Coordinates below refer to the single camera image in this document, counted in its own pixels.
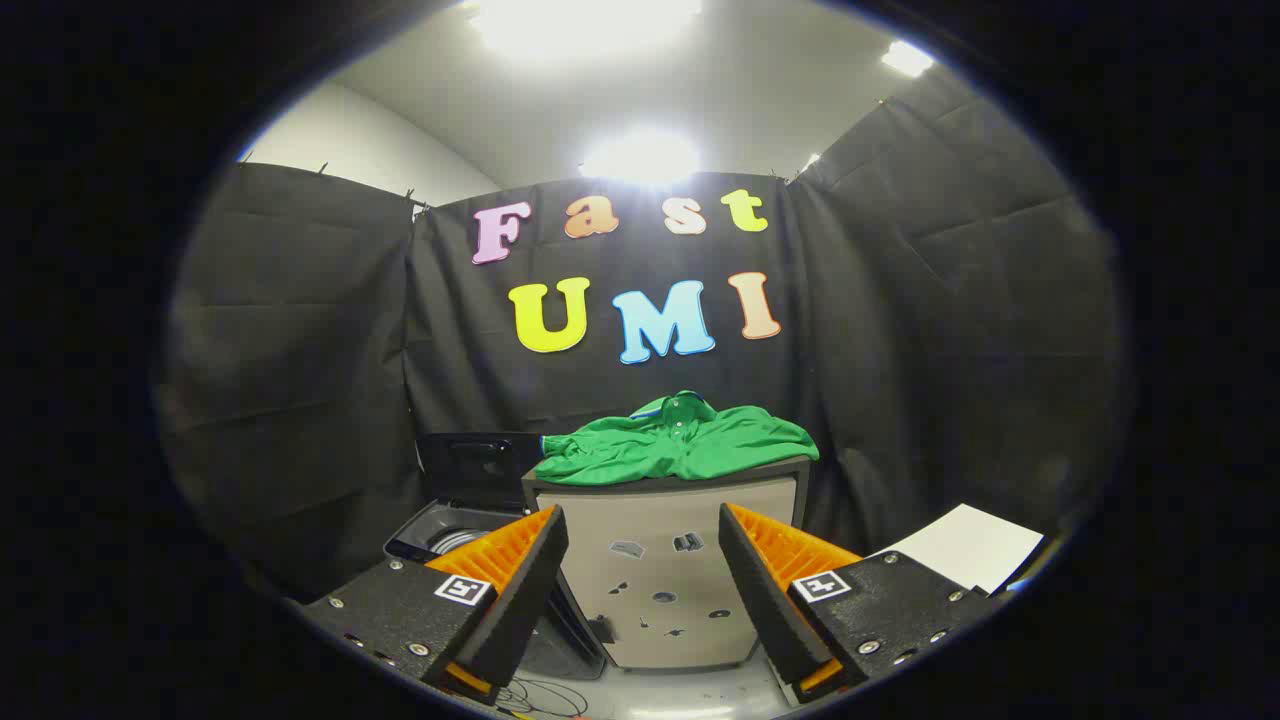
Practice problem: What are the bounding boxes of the thin black floor cables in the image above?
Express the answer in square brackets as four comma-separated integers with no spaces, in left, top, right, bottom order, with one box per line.
[495,675,591,719]

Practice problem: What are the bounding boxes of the ceiling light panel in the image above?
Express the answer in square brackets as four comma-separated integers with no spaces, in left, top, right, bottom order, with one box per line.
[468,0,703,63]
[578,128,701,188]
[880,40,936,79]

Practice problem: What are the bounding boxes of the grey cabinet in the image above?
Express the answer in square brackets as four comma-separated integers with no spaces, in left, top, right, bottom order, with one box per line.
[522,458,813,671]

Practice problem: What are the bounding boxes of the black backdrop cloth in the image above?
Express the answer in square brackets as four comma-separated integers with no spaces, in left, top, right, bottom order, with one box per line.
[155,65,1126,601]

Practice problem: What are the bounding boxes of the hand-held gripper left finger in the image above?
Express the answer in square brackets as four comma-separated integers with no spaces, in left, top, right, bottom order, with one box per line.
[303,505,571,706]

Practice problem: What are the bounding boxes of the grey washing machine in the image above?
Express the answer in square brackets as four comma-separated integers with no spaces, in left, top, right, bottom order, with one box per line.
[385,500,608,683]

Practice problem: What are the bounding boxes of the dark washing machine lid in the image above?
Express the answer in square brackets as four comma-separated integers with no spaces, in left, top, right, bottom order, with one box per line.
[417,432,546,511]

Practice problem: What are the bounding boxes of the white flat board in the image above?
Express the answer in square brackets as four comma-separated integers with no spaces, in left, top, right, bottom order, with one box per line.
[870,503,1046,596]

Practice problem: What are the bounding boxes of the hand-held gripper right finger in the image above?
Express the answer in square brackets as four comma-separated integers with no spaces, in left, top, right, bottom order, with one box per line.
[718,502,1001,706]

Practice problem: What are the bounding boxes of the green polo shirt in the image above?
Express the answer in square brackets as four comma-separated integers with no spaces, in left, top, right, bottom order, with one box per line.
[533,390,821,487]

